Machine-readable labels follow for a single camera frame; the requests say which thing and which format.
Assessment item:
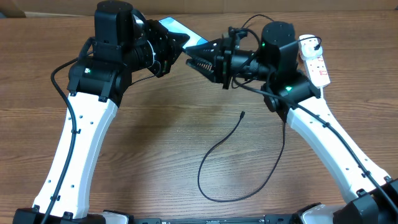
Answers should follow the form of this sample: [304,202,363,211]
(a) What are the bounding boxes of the white power strip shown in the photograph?
[304,55,331,88]

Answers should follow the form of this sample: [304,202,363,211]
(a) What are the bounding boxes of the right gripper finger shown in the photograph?
[186,58,217,82]
[184,39,224,58]

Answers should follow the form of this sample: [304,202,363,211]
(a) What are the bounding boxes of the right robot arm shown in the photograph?
[185,21,397,223]

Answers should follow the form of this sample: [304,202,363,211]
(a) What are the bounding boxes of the black USB charging cable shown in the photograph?
[197,13,322,203]

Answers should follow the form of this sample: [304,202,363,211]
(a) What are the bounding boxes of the brown cardboard sheet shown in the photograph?
[1,0,397,17]

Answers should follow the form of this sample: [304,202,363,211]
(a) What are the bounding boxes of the white USB wall charger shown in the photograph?
[298,34,323,61]

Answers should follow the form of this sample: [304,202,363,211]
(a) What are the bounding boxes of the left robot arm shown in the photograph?
[13,1,189,224]

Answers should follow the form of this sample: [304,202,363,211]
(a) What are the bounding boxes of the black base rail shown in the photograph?
[130,214,303,224]

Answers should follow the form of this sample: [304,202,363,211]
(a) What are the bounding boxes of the blue Galaxy smartphone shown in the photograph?
[159,17,208,49]

